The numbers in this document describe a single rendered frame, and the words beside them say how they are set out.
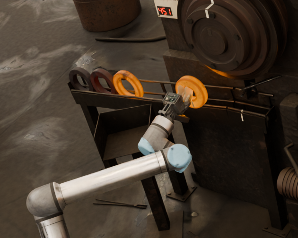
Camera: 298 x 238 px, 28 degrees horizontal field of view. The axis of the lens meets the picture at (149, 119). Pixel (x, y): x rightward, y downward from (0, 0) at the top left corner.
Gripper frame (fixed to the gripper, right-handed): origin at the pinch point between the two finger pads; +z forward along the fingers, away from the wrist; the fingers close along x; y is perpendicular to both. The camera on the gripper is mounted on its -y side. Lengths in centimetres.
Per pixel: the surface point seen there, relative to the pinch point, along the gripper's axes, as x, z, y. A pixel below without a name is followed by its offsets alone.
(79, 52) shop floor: 225, 87, -115
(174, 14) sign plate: 17.4, 26.2, 16.9
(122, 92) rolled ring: 57, 3, -23
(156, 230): 29, -44, -75
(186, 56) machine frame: 14.7, 18.4, -2.5
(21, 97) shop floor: 224, 19, -96
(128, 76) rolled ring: 48.1, 6.6, -11.1
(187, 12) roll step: -5.5, 13.5, 34.0
